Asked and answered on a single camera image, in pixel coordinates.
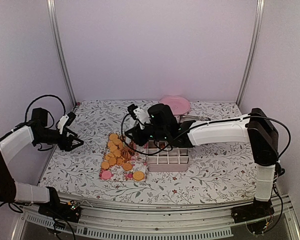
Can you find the round cream sandwich cookie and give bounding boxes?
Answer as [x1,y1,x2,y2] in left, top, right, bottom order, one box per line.
[132,171,145,181]

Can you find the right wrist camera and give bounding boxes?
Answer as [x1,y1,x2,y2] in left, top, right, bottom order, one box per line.
[127,104,151,130]

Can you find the metal tin lid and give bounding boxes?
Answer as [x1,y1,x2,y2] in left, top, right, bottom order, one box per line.
[176,115,212,123]

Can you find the floral cookie tray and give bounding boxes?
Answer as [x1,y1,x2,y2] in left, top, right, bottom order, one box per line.
[99,132,148,182]

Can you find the pink round cookie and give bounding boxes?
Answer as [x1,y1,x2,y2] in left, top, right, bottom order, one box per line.
[101,170,112,180]

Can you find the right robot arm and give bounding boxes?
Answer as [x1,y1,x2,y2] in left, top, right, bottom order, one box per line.
[121,103,286,218]

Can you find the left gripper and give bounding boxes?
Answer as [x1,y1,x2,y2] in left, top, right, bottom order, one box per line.
[35,126,84,151]

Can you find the floral tablecloth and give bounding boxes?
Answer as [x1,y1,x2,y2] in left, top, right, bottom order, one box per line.
[39,100,257,205]

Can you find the front aluminium rail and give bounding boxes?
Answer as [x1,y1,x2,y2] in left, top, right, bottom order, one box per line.
[12,193,300,240]

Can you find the pink plate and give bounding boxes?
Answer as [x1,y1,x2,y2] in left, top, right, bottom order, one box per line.
[159,96,191,116]

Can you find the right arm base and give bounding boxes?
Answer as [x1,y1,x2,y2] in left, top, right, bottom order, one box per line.
[231,201,275,223]

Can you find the metal tongs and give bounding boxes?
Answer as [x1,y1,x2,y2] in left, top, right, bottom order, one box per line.
[120,113,139,157]

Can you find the aluminium post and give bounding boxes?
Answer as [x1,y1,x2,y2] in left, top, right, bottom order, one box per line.
[236,0,265,107]
[46,0,77,106]

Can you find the right aluminium post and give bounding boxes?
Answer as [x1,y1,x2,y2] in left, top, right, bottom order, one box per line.
[236,0,265,107]

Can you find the left aluminium post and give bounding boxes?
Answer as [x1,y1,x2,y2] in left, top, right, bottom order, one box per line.
[46,0,77,106]

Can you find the compartment tin box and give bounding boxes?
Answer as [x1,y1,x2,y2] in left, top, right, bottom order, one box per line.
[147,141,189,173]

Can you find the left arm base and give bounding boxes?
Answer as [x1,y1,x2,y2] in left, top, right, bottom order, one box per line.
[38,202,82,223]

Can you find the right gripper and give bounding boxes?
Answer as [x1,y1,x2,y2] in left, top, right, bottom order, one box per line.
[123,124,168,148]

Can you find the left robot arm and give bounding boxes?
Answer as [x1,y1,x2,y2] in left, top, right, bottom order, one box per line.
[0,103,84,217]

